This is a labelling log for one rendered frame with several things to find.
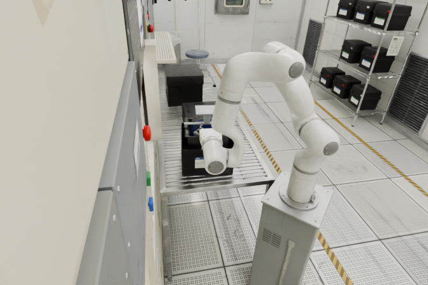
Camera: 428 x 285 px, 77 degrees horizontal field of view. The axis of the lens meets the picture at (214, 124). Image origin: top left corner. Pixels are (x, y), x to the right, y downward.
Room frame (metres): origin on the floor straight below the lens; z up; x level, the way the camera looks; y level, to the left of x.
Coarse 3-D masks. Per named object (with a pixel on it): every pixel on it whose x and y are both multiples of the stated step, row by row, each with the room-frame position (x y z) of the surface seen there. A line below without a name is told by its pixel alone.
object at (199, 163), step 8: (184, 128) 1.37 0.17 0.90; (184, 136) 1.37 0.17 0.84; (184, 144) 1.37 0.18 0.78; (232, 144) 1.19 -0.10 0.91; (184, 152) 1.10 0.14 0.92; (192, 152) 1.11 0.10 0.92; (200, 152) 1.11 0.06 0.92; (184, 160) 1.10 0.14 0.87; (192, 160) 1.11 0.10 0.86; (200, 160) 1.11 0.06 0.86; (184, 168) 1.10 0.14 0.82; (192, 168) 1.11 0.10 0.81; (200, 168) 1.11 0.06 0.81; (232, 168) 1.13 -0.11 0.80
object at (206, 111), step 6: (198, 108) 1.26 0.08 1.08; (204, 108) 1.27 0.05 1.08; (210, 108) 1.27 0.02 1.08; (198, 114) 1.20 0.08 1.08; (204, 114) 1.21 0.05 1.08; (210, 114) 1.21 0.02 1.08; (186, 120) 1.30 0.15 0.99; (204, 120) 1.23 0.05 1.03; (186, 126) 1.23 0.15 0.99; (186, 132) 1.18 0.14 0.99; (186, 138) 1.32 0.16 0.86; (192, 138) 1.14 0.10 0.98; (198, 138) 1.15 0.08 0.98; (222, 138) 1.16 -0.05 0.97; (228, 138) 1.16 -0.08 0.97; (192, 144) 1.14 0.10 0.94; (198, 144) 1.15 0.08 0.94; (222, 144) 1.16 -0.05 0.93; (228, 144) 1.16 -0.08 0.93
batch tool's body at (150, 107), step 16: (128, 16) 0.58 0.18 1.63; (128, 32) 0.53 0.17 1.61; (144, 32) 1.33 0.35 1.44; (128, 48) 0.52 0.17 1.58; (144, 48) 1.18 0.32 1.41; (144, 64) 1.26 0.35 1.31; (144, 80) 1.26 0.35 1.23; (144, 96) 1.26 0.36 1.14; (144, 112) 1.26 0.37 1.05; (144, 128) 0.58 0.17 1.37; (160, 128) 1.27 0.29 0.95; (144, 144) 0.69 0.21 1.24; (160, 224) 1.22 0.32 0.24; (160, 240) 1.01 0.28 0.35; (160, 256) 0.86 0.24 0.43; (160, 272) 0.74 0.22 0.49
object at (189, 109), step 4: (184, 104) 1.76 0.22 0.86; (188, 104) 1.76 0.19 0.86; (192, 104) 1.76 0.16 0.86; (196, 104) 1.77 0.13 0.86; (200, 104) 1.77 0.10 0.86; (204, 104) 1.71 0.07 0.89; (208, 104) 1.77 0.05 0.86; (212, 104) 1.78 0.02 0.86; (184, 108) 1.70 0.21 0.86; (188, 108) 1.70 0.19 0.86; (192, 108) 1.70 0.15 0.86; (184, 112) 1.65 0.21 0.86; (188, 112) 1.64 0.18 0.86; (192, 112) 1.64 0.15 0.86; (184, 116) 1.65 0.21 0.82; (188, 116) 1.58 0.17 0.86; (192, 116) 1.58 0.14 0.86; (196, 116) 1.58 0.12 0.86; (200, 116) 1.58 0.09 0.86; (212, 116) 1.59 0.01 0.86; (184, 120) 1.66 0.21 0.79; (188, 120) 1.53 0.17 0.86; (192, 120) 1.53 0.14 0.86; (196, 120) 1.53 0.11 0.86
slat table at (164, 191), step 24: (216, 96) 2.15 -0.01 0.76; (168, 120) 1.69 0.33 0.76; (240, 120) 1.74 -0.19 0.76; (168, 144) 1.39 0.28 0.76; (240, 168) 1.20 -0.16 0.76; (264, 168) 1.20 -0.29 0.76; (168, 192) 0.98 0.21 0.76; (192, 192) 1.01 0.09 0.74; (240, 192) 1.55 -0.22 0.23; (168, 240) 0.98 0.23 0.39; (168, 264) 0.98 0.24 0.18
